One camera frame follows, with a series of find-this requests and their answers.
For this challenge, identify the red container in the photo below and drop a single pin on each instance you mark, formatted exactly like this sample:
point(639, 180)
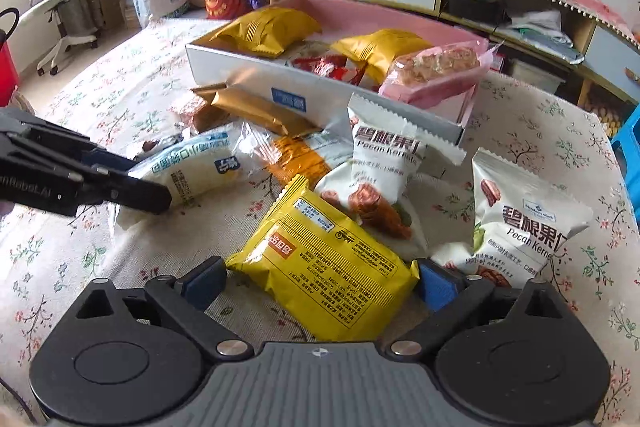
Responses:
point(7, 72)

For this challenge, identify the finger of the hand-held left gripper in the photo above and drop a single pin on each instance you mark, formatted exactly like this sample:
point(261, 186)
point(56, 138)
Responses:
point(145, 194)
point(107, 159)

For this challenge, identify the yellow egg carton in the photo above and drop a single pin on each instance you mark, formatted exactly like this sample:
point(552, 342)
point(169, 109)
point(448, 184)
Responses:
point(607, 112)

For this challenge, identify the white nut packet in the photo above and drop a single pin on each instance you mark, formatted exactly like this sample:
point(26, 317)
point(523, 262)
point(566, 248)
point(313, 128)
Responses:
point(385, 147)
point(525, 217)
point(385, 222)

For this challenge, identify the gold bar packet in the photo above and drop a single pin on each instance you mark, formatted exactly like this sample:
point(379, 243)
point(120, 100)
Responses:
point(260, 107)

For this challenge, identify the pink cake packet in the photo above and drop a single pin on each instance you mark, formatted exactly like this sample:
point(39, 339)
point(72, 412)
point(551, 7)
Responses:
point(435, 72)

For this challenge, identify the brown snack packet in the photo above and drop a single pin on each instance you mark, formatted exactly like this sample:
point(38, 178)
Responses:
point(192, 114)

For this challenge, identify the floral tablecloth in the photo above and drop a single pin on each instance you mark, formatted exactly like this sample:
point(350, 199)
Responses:
point(60, 257)

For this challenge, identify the dark snack packet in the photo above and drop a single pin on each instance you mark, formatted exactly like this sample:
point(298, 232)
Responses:
point(160, 144)

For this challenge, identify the blue plastic stool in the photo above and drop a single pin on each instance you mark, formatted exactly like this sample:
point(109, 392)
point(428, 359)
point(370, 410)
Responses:
point(630, 137)

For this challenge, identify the clear storage bin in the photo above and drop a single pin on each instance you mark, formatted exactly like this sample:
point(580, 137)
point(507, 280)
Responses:
point(535, 77)

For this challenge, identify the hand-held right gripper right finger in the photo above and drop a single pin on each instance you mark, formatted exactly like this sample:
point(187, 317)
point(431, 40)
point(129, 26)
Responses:
point(437, 284)

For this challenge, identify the black bag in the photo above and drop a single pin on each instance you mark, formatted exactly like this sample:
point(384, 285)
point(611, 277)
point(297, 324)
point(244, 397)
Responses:
point(475, 4)

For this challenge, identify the white bread packet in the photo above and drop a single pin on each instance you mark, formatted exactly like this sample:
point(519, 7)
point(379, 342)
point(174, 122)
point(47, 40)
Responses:
point(200, 162)

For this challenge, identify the yellow puffy snack packet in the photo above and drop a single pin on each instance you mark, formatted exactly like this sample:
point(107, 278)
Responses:
point(265, 29)
point(385, 49)

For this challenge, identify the orange and white bar packet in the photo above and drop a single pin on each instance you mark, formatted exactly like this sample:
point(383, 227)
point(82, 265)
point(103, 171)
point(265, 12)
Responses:
point(300, 157)

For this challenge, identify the red candy packet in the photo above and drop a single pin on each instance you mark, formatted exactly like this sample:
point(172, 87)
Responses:
point(325, 67)

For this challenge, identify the silver box with pink lining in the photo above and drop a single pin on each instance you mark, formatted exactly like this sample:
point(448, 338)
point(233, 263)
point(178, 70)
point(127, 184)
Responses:
point(240, 74)

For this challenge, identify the yellow printed packet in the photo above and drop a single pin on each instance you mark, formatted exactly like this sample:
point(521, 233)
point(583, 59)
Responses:
point(325, 267)

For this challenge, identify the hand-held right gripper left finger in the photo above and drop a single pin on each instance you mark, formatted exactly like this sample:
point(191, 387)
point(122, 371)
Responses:
point(202, 282)

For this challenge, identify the pile of white papers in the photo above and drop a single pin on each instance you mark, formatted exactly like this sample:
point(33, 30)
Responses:
point(540, 29)

